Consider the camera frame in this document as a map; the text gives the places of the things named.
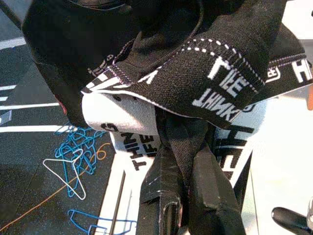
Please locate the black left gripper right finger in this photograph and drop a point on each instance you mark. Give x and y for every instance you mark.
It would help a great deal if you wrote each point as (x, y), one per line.
(212, 200)

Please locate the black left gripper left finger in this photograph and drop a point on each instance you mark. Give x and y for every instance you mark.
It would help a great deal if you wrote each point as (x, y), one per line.
(161, 195)

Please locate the black garment with lettered band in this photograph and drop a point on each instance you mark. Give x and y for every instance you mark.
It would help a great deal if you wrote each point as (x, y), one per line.
(171, 80)

